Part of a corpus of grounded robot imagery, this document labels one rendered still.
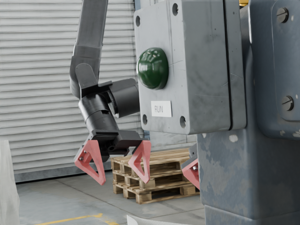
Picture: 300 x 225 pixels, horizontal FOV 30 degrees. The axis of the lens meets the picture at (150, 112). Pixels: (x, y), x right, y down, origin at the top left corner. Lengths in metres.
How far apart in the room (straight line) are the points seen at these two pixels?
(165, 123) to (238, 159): 0.06
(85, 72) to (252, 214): 0.78
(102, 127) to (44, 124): 7.03
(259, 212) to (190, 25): 0.14
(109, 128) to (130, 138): 0.04
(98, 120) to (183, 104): 0.73
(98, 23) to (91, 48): 0.07
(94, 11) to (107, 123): 0.27
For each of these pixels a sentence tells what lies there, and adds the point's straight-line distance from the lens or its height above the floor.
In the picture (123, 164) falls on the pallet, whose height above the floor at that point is 0.39.
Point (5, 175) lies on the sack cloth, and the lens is 2.23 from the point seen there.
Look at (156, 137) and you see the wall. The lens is 8.80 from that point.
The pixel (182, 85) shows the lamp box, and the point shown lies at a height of 1.27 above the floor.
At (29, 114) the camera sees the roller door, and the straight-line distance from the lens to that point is 8.04.
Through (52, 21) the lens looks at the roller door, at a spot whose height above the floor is 2.25.
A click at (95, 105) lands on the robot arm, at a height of 1.24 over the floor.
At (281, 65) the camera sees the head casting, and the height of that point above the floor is 1.28.
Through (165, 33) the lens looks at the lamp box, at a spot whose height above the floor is 1.31.
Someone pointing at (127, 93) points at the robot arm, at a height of 1.26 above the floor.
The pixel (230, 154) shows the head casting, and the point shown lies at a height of 1.22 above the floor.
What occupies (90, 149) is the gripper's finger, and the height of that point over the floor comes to 1.16.
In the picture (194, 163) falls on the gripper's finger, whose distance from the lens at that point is 0.66.
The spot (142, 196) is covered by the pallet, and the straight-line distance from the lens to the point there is 6.01.
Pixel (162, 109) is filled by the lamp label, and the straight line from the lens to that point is 0.39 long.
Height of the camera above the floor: 1.28
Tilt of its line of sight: 3 degrees down
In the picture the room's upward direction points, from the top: 4 degrees counter-clockwise
